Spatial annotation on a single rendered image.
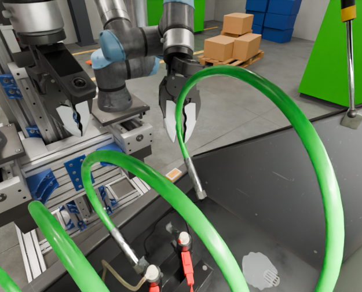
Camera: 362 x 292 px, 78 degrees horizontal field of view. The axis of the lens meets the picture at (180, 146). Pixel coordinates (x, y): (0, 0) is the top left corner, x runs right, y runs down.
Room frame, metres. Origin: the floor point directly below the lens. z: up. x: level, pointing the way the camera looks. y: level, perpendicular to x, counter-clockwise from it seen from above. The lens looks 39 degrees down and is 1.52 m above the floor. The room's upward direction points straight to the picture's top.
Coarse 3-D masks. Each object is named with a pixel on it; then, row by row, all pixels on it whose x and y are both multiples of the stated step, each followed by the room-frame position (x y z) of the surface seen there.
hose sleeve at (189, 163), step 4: (184, 160) 0.37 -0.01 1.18; (188, 160) 0.36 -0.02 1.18; (188, 164) 0.36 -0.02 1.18; (192, 164) 0.36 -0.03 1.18; (188, 168) 0.35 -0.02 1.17; (192, 168) 0.35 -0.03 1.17; (188, 172) 0.35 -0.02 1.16; (192, 172) 0.34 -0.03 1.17; (196, 172) 0.35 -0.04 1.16; (192, 176) 0.34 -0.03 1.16; (196, 176) 0.34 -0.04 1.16; (192, 180) 0.33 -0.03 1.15; (196, 180) 0.33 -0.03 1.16; (196, 184) 0.32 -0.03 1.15; (200, 184) 0.32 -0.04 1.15; (196, 188) 0.32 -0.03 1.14; (200, 188) 0.32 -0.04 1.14
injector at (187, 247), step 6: (174, 240) 0.23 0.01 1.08; (174, 246) 0.22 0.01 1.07; (180, 246) 0.20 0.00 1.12; (186, 246) 0.20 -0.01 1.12; (180, 252) 0.20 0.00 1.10; (180, 258) 0.20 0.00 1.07; (180, 264) 0.21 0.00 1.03; (180, 270) 0.21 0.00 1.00; (180, 276) 0.21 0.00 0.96; (180, 282) 0.21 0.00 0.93
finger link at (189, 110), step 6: (186, 108) 0.44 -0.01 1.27; (192, 108) 0.44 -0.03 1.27; (186, 114) 0.43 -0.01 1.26; (192, 114) 0.43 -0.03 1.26; (186, 120) 0.42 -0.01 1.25; (192, 120) 0.42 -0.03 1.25; (186, 126) 0.41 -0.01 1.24; (192, 126) 0.41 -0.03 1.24; (186, 132) 0.40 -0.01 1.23; (186, 138) 0.39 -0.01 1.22
